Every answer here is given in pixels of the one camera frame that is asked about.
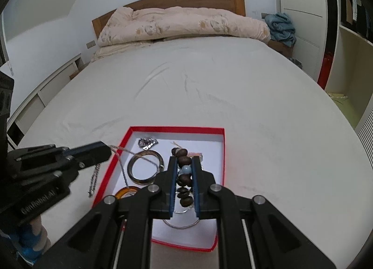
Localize wooden nightstand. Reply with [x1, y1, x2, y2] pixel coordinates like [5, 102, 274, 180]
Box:
[267, 40, 293, 58]

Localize dark brown bangle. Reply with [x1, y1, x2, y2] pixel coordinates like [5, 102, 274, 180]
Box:
[127, 150, 164, 185]

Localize white open shelf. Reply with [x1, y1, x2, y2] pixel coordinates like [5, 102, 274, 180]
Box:
[323, 0, 373, 136]

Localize dark beaded bracelet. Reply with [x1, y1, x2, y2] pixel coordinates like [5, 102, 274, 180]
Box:
[171, 141, 204, 209]

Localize red jewelry box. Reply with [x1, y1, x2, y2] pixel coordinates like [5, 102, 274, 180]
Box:
[94, 126, 225, 252]

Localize silver chain necklace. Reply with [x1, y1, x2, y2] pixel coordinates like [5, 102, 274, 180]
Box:
[87, 145, 164, 198]

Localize wall power socket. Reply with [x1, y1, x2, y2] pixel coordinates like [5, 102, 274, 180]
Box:
[86, 41, 96, 49]

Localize silver watch charm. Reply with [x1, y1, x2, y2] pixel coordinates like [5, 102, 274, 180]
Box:
[138, 138, 158, 150]

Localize amber orange bangle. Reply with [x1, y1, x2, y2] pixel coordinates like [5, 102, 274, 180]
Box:
[114, 186, 140, 200]

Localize large silver bangle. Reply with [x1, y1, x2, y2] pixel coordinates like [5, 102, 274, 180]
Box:
[163, 208, 200, 230]

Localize blue crumpled cloth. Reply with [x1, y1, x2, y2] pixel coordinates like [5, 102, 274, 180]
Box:
[264, 13, 297, 47]

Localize white low cabinet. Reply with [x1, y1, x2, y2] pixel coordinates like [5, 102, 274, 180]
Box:
[7, 54, 84, 151]

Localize wooden headboard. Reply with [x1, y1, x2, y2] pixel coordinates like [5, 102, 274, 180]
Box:
[92, 0, 246, 38]

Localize white wardrobe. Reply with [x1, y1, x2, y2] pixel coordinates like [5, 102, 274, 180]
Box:
[280, 0, 328, 81]

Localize blue white gloved hand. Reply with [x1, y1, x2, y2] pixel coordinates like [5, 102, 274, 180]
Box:
[1, 215, 51, 268]

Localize pink floral duvet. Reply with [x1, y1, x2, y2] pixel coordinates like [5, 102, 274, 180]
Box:
[91, 6, 271, 62]

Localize white bed mattress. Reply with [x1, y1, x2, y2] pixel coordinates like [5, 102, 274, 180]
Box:
[20, 37, 372, 268]

